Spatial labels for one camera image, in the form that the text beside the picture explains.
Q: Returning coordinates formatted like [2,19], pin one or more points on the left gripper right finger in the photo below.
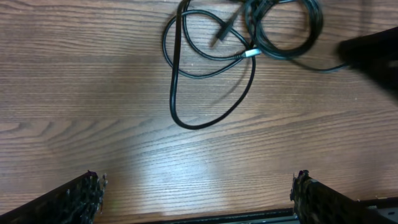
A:
[315,202]

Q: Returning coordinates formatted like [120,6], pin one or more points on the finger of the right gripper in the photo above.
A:
[375,56]

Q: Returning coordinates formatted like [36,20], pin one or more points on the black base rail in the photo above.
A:
[386,207]

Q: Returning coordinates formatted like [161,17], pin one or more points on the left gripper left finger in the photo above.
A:
[77,201]

